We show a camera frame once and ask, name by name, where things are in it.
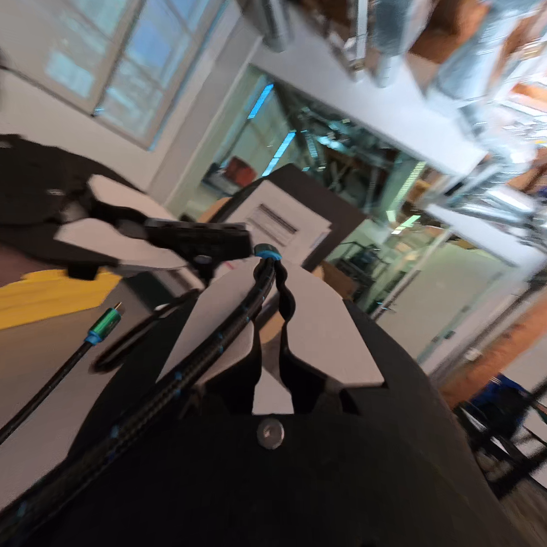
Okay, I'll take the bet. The white instruction sheet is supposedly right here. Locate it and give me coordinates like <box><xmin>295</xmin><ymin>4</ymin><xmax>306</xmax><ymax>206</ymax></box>
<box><xmin>224</xmin><ymin>179</ymin><xmax>332</xmax><ymax>266</ymax></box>

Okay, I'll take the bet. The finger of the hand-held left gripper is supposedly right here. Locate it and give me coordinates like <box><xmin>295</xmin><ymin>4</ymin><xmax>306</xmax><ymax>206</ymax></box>
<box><xmin>55</xmin><ymin>218</ymin><xmax>189</xmax><ymax>272</ymax></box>
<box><xmin>87</xmin><ymin>174</ymin><xmax>177</xmax><ymax>223</ymax></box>

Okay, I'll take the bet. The yellow block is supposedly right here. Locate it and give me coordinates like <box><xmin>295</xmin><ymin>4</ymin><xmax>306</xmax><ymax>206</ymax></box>
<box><xmin>0</xmin><ymin>269</ymin><xmax>124</xmax><ymax>332</ymax></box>

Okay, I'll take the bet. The black braided hdmi cable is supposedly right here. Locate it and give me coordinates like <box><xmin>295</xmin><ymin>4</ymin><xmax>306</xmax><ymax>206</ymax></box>
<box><xmin>0</xmin><ymin>244</ymin><xmax>283</xmax><ymax>547</ymax></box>

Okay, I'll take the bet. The large window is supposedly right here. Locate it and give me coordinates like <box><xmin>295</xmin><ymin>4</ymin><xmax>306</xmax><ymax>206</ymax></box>
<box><xmin>0</xmin><ymin>0</ymin><xmax>227</xmax><ymax>151</ymax></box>

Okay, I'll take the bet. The black sign stand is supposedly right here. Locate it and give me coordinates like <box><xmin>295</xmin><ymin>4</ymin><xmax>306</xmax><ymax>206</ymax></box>
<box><xmin>222</xmin><ymin>164</ymin><xmax>368</xmax><ymax>272</ymax></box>

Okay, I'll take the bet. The black metal frame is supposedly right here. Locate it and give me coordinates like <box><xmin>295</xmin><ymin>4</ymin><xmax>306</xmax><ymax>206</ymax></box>
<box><xmin>453</xmin><ymin>376</ymin><xmax>547</xmax><ymax>501</ymax></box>

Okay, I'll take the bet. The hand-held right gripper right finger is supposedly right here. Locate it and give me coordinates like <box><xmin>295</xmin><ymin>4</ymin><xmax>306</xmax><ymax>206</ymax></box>
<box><xmin>273</xmin><ymin>258</ymin><xmax>386</xmax><ymax>415</ymax></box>

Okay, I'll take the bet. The silver ventilation duct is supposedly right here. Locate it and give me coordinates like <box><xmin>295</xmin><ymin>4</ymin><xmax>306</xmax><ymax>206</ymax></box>
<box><xmin>256</xmin><ymin>0</ymin><xmax>294</xmax><ymax>53</ymax></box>
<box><xmin>371</xmin><ymin>0</ymin><xmax>412</xmax><ymax>89</ymax></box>

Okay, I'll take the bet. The silver hdmi hub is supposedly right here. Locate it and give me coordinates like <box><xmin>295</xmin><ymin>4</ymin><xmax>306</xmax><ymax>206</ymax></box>
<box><xmin>143</xmin><ymin>217</ymin><xmax>253</xmax><ymax>262</ymax></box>

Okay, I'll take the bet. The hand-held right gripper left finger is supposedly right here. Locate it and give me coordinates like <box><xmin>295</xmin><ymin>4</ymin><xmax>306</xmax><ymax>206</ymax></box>
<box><xmin>156</xmin><ymin>256</ymin><xmax>276</xmax><ymax>415</ymax></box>

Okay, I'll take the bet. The red box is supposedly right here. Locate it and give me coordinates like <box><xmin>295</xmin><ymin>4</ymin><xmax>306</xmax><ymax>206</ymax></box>
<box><xmin>224</xmin><ymin>156</ymin><xmax>258</xmax><ymax>187</ymax></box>

